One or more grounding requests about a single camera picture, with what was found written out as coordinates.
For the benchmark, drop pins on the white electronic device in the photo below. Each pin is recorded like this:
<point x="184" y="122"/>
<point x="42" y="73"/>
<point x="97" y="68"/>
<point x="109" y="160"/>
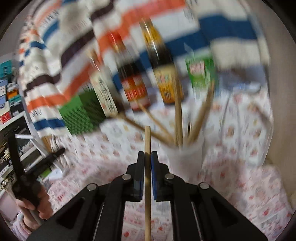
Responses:
<point x="248" y="87"/>

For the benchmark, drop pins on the clear cooking wine bottle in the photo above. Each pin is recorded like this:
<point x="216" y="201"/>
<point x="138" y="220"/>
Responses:
<point x="104" y="92"/>

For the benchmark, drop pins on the white storage shelf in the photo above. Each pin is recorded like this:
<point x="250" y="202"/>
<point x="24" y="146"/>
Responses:
<point x="13" y="119"/>

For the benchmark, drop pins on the long bamboo chopstick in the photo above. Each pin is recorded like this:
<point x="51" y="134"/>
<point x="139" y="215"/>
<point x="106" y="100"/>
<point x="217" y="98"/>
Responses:
<point x="147" y="143"/>

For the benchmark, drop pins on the pile of wooden chopsticks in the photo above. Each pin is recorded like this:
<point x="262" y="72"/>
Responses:
<point x="178" y="115"/>

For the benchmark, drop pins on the green checkered box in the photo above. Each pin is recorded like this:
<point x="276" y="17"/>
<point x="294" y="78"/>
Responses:
<point x="81" y="111"/>

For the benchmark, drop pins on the yellow-label oyster sauce bottle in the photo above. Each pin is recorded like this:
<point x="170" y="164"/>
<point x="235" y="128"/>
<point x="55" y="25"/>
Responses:
<point x="161" y="60"/>

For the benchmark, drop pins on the person's left hand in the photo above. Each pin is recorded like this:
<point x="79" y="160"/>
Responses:
<point x="45" y="206"/>

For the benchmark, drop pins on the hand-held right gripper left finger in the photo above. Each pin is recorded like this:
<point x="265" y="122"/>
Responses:
<point x="138" y="180"/>

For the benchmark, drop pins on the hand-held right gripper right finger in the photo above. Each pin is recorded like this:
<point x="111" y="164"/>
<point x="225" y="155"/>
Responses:
<point x="154" y="180"/>

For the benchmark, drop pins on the striped hanging cloth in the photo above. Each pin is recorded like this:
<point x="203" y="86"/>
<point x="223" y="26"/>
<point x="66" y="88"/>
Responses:
<point x="76" y="34"/>

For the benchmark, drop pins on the brown board panel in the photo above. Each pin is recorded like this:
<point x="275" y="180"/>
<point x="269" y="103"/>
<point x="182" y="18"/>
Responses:
<point x="282" y="92"/>

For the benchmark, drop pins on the cartoon bear printed tablecloth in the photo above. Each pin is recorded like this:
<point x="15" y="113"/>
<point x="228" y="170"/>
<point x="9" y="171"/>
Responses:
<point x="231" y="139"/>

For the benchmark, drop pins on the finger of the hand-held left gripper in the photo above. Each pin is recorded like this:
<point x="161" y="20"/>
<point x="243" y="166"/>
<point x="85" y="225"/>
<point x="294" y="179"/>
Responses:
<point x="15" y="157"/>
<point x="46" y="161"/>

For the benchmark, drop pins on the translucent plastic cup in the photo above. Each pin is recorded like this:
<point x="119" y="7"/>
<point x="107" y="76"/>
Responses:
<point x="185" y="162"/>

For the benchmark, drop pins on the green milk drink carton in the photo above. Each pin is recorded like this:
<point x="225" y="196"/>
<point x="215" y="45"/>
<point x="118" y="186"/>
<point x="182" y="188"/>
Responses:
<point x="198" y="71"/>

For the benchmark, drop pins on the red-capped sesame oil bottle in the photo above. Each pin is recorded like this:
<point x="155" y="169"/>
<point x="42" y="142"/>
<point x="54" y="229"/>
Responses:
<point x="135" y="90"/>

